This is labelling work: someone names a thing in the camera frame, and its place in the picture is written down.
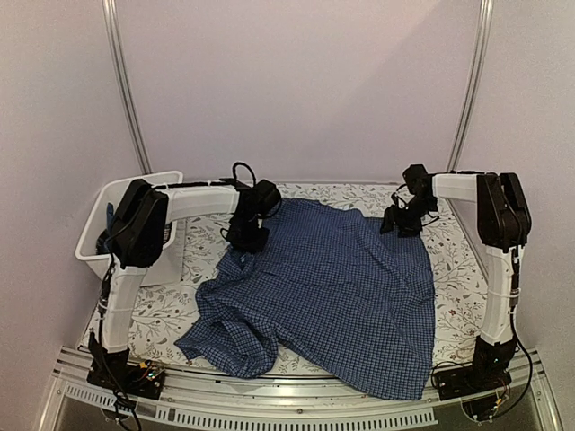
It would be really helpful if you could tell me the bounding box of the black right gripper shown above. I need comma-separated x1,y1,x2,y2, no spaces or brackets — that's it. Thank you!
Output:
381,198,437,238

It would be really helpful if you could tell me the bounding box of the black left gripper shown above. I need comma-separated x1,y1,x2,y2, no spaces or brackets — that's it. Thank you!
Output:
226,215,269,253

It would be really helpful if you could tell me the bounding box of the blue plaid button shirt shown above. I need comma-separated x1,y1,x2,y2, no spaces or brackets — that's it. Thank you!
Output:
176,198,435,400

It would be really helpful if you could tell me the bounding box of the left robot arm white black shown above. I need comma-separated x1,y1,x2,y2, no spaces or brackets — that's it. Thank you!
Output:
88,178,281,390

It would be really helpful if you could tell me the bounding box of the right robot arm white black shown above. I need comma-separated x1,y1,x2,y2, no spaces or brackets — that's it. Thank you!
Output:
380,164,532,392

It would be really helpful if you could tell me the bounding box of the floral patterned table cloth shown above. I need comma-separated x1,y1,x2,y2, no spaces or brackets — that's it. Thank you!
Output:
129,183,488,372

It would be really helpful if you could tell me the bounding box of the teal blue garment in bin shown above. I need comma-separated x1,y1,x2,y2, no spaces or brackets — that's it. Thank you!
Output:
95,202,116,255

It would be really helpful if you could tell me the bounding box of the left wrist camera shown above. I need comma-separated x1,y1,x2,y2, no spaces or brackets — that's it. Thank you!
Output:
246,180,282,221

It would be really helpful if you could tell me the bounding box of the aluminium front rail base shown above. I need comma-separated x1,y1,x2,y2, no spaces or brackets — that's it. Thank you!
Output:
35,347,566,430

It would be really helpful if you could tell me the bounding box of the right aluminium frame post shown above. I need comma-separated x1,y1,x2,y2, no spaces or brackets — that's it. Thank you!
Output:
447,0,494,172

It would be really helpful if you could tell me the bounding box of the aluminium frame post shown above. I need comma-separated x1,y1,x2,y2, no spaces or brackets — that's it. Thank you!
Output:
447,0,494,172
102,0,153,174

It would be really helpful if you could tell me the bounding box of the left aluminium frame post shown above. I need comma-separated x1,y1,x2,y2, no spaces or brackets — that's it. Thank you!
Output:
102,0,153,174

